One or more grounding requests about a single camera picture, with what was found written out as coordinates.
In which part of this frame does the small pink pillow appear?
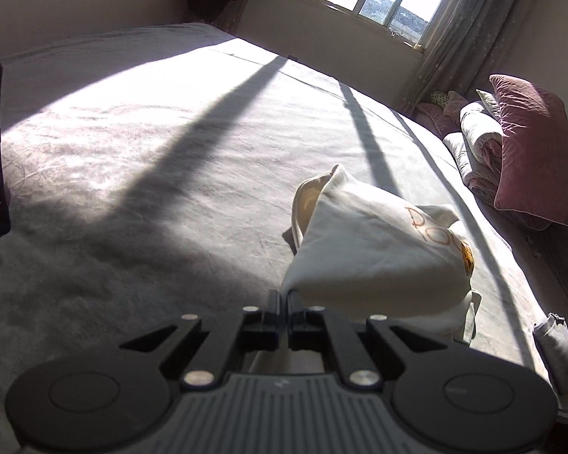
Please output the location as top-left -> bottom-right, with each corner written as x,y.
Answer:
414,90 -> 469,140

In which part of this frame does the grey storage bag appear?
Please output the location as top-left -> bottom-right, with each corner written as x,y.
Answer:
532,313 -> 568,396

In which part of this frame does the white printed t-shirt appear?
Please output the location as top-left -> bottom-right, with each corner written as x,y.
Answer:
280,165 -> 481,345

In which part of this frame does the maroon pillow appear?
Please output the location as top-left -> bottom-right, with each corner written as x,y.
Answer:
489,74 -> 568,230

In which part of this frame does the grey bed sheet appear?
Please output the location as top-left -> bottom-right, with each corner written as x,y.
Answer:
0,23 -> 544,453

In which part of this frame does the floral cushion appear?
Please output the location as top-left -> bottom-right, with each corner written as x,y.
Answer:
430,90 -> 449,110

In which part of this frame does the grey curtain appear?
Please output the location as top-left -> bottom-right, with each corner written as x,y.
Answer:
396,0 -> 535,115

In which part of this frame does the folded white pink quilt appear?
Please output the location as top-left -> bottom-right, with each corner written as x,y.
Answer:
443,101 -> 502,206

